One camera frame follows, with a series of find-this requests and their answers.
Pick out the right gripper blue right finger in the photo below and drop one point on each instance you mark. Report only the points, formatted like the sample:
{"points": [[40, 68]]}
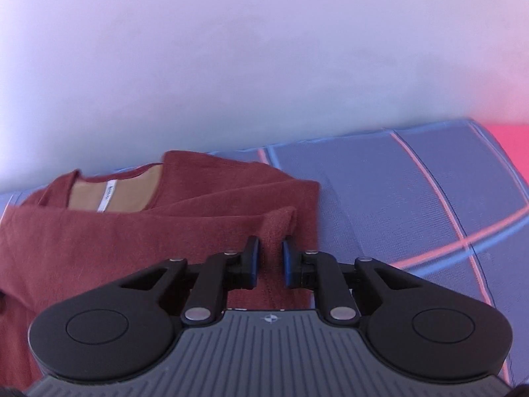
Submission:
{"points": [[329, 280]]}

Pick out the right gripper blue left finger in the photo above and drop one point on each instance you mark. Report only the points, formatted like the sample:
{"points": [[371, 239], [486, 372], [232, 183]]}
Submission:
{"points": [[211, 281]]}

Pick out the dark red knit sweater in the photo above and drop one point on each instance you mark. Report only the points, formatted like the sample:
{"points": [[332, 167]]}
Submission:
{"points": [[58, 243]]}

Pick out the blue plaid bed sheet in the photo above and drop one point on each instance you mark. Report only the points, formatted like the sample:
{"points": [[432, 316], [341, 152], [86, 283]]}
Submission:
{"points": [[443, 201]]}

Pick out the pink pillow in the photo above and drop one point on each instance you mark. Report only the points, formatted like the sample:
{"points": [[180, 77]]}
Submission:
{"points": [[514, 139]]}

